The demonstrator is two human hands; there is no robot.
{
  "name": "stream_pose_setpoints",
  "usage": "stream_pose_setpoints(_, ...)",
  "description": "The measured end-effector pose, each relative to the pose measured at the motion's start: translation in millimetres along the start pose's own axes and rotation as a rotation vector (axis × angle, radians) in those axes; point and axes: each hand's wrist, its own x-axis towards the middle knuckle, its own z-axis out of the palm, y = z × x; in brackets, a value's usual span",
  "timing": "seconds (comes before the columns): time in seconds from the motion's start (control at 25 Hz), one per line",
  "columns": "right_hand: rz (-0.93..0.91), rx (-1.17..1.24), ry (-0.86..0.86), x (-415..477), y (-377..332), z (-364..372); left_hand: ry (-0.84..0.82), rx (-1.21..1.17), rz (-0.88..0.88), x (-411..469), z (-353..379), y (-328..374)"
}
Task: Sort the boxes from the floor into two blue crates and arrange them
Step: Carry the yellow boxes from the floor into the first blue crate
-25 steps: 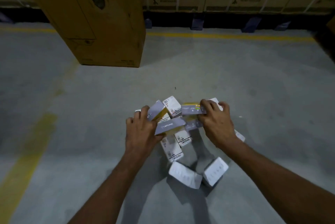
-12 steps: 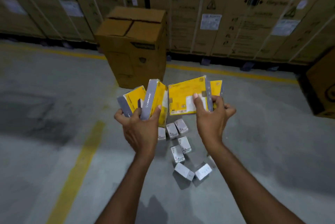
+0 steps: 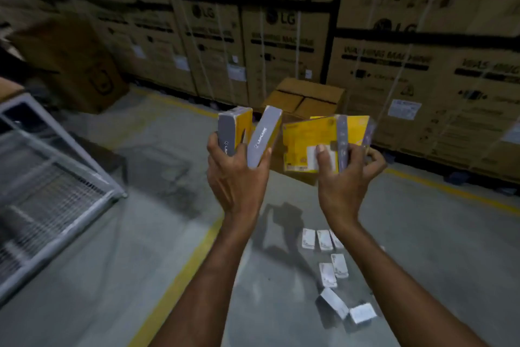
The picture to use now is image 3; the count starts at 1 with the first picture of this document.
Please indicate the person's left hand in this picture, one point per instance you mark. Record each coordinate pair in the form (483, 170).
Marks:
(237, 188)

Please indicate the person's right hand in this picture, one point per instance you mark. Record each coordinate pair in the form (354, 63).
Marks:
(345, 196)

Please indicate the pile of small product boxes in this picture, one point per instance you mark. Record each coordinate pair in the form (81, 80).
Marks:
(327, 275)

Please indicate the person's right forearm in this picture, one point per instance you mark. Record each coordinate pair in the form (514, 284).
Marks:
(398, 298)

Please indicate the person's left forearm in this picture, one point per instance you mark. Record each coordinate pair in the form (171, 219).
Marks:
(203, 290)

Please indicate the stack of large cardboard cartons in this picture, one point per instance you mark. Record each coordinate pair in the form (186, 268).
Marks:
(284, 34)

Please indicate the white metal shelving rack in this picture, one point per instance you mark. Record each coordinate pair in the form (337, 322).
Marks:
(10, 89)

